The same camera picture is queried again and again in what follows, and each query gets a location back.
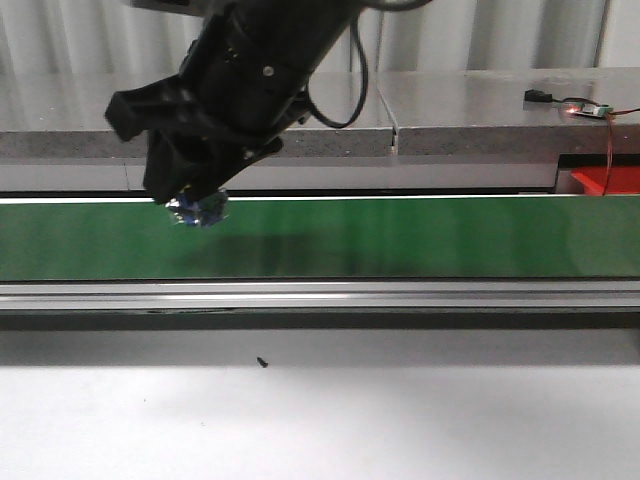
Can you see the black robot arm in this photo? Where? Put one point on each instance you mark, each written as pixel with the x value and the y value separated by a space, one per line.
pixel 330 19

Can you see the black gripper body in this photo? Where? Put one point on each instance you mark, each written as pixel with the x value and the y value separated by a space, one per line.
pixel 239 83

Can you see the white pleated curtain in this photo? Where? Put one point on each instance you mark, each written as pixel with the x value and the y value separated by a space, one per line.
pixel 91 37

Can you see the black plug connector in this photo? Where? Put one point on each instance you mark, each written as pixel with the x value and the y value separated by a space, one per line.
pixel 537 96

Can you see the red plastic tray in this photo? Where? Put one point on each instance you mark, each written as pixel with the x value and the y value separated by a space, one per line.
pixel 597 181

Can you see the small green circuit board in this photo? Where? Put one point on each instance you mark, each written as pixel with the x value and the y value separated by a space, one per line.
pixel 588 110

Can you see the green conveyor belt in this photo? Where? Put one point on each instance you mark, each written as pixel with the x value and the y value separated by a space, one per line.
pixel 481 237

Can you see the red mushroom push button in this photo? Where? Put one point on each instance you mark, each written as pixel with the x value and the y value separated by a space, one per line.
pixel 202 213

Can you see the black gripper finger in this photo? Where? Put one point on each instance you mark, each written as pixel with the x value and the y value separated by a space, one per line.
pixel 224 161
pixel 171 163

